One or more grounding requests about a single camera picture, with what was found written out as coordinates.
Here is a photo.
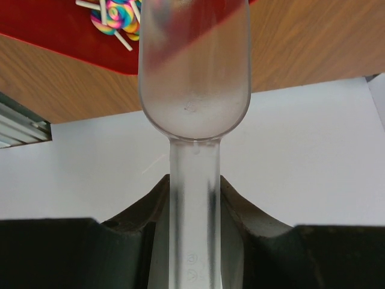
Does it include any clear plastic scoop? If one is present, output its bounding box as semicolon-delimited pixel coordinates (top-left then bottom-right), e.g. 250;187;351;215
138;1;251;288

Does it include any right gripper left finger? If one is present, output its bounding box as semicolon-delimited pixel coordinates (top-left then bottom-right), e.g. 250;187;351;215
1;176;170;288

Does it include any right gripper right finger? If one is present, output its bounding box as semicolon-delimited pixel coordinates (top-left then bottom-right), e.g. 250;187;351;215
221;179;384;288

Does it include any aluminium frame rail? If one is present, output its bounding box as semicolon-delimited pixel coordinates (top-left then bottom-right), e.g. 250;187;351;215
1;92;52;149

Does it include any red tin of lollipops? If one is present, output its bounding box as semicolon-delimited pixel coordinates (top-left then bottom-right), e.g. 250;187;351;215
0;0;259;76

